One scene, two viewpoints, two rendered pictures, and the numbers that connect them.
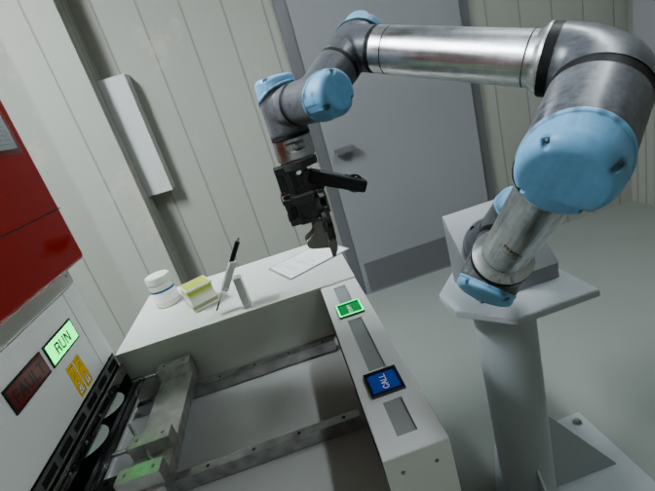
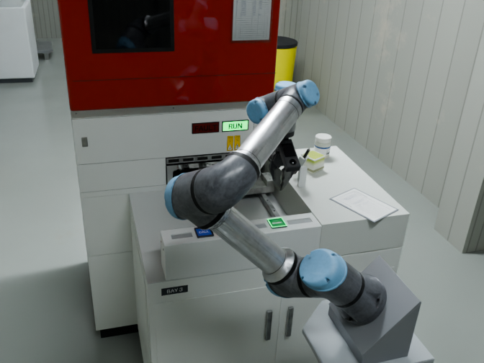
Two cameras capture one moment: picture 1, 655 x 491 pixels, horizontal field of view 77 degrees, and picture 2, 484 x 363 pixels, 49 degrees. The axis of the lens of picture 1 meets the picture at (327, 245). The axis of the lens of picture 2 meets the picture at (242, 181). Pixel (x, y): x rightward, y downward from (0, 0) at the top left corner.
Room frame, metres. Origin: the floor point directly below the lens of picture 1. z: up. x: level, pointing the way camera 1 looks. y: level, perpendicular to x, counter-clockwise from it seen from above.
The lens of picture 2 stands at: (0.31, -1.49, 1.93)
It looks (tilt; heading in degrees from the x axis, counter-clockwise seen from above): 28 degrees down; 76
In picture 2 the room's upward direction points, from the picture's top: 3 degrees clockwise
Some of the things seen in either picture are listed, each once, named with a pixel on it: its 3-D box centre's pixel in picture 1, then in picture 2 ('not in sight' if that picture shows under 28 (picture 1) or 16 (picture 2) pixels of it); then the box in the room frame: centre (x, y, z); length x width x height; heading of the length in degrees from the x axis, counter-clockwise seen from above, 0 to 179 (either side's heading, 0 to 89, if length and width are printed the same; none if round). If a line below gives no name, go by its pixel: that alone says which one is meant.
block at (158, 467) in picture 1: (141, 475); not in sight; (0.58, 0.43, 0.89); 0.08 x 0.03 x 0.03; 94
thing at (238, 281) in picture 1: (232, 284); (300, 168); (0.97, 0.26, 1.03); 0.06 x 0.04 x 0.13; 94
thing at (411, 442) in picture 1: (372, 368); (241, 245); (0.68, -0.02, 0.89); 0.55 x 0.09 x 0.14; 4
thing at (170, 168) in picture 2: (96, 445); (216, 170); (0.69, 0.56, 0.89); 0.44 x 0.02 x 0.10; 4
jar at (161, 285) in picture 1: (163, 288); (322, 145); (1.16, 0.50, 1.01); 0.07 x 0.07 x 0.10
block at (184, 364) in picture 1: (175, 367); (268, 178); (0.90, 0.45, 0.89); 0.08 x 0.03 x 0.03; 94
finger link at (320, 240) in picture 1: (321, 241); (274, 176); (0.79, 0.01, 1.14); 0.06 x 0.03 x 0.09; 94
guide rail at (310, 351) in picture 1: (239, 375); (270, 208); (0.88, 0.30, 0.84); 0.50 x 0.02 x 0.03; 94
